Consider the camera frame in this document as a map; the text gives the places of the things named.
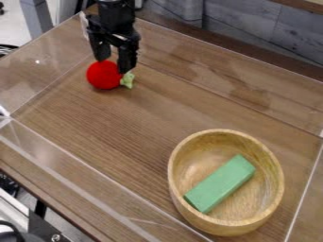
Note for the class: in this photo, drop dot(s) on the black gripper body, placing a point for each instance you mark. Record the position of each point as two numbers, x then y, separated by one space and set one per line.
111 26

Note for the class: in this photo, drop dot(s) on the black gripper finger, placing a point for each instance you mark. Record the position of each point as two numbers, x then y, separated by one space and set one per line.
127 57
100 46

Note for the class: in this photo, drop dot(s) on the red plush fruit green leaves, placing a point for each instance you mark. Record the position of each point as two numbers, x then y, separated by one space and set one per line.
103 76

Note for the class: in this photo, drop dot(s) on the clear acrylic tray walls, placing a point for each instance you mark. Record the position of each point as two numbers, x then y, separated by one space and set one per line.
90 150

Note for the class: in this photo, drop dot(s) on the green rectangular block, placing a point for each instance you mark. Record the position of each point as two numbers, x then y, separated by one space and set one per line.
214 189

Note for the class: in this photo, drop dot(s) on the oval wooden bowl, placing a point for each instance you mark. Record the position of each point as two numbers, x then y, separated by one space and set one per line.
199 154

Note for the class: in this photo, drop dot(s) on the grey table leg post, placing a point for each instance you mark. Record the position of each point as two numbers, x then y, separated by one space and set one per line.
38 16

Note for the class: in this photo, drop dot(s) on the black metal clamp bracket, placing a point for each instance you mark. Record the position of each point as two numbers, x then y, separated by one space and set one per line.
42 231

